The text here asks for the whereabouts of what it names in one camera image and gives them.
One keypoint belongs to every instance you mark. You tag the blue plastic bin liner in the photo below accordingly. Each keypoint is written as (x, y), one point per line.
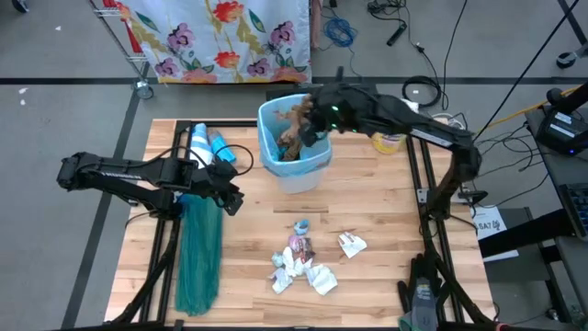
(298, 167)

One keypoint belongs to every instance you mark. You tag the light blue plastic scrap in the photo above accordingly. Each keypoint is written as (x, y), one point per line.
(298, 225)

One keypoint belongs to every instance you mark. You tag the black crossbar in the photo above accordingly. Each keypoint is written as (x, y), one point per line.
(528, 234)

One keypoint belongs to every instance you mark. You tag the black keyboard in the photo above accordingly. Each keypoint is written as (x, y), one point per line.
(576, 207)

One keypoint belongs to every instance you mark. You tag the black stand leg with caster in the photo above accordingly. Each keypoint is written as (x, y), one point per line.
(566, 60)

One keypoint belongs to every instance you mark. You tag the green cloth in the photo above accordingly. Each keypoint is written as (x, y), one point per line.
(405, 323)

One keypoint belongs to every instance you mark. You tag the black cylindrical mount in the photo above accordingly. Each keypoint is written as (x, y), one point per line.
(557, 96)

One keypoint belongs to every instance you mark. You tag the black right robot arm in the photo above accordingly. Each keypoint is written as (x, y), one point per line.
(436, 133)

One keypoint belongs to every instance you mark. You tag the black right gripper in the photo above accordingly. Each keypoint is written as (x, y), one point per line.
(342, 108)

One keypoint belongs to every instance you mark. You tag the brown paper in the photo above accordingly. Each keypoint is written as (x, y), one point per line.
(294, 128)

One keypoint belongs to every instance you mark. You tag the grey work glove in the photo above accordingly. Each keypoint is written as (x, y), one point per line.
(423, 299)

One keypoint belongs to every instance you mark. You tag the wooden post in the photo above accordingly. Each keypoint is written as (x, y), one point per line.
(315, 27)

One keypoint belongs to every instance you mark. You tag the small white paper scrap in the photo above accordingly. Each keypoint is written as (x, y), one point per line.
(281, 282)

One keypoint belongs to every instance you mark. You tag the white power strip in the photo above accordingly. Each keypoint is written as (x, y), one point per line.
(452, 122)

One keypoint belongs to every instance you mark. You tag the white tissue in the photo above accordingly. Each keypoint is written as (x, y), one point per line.
(294, 264)

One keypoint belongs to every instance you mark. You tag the white plastic trash bin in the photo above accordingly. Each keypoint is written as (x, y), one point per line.
(298, 184)

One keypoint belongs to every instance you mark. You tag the colourful printed wrapper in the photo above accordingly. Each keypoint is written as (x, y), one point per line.
(305, 250)

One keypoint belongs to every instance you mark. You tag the floral print curtain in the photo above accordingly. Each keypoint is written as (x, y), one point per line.
(220, 41)

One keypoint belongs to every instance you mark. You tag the blue folded bag pack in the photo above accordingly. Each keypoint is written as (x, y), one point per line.
(222, 147)

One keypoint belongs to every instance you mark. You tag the white spray bottle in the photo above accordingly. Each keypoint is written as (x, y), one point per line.
(201, 138)

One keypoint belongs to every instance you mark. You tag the yellow white wipes canister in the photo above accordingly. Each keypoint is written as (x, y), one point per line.
(386, 143)

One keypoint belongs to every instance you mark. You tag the white printed sheet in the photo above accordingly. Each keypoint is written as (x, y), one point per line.
(484, 216)

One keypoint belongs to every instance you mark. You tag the teal mesh bag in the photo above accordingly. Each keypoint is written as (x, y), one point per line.
(200, 257)

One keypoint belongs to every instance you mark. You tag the black wheel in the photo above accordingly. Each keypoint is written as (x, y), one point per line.
(20, 5)

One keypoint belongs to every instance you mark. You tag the thin black diagonal rod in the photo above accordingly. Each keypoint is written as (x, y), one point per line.
(526, 69)

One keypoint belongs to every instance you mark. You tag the black device box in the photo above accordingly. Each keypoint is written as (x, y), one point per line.
(558, 133)

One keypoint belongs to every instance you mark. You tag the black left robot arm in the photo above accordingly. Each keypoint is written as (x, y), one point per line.
(119, 172)

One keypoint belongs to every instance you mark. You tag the grey desk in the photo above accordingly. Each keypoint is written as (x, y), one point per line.
(565, 170)

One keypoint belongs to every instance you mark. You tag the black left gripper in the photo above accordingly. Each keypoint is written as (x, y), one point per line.
(220, 181)

